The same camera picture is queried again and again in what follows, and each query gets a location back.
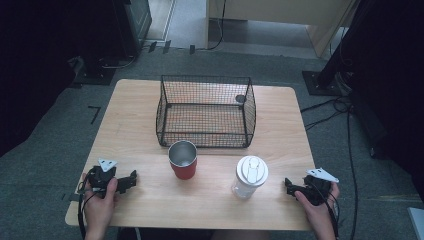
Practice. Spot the dark curtain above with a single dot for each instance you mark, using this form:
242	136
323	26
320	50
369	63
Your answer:
390	83
33	66

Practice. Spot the person's right hand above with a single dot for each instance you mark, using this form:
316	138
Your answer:
316	213

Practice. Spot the white flat object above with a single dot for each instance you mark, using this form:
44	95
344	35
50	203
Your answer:
417	223

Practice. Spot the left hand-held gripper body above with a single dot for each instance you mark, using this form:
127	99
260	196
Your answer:
100	178

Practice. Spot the black stand base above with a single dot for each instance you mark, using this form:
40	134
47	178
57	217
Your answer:
96	75
320	83

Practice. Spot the dark cabinet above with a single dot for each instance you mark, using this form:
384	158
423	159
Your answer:
136	23

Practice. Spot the white bottle with lid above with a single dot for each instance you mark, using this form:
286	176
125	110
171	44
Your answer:
250	178

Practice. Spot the light wooden cabinet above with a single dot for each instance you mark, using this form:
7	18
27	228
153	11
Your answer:
283	13

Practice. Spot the person's left hand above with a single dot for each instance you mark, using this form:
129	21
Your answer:
100	208

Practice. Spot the red cup with steel inside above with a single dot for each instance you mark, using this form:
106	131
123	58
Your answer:
183	163

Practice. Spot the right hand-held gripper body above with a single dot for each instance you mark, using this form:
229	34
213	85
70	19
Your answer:
316	188

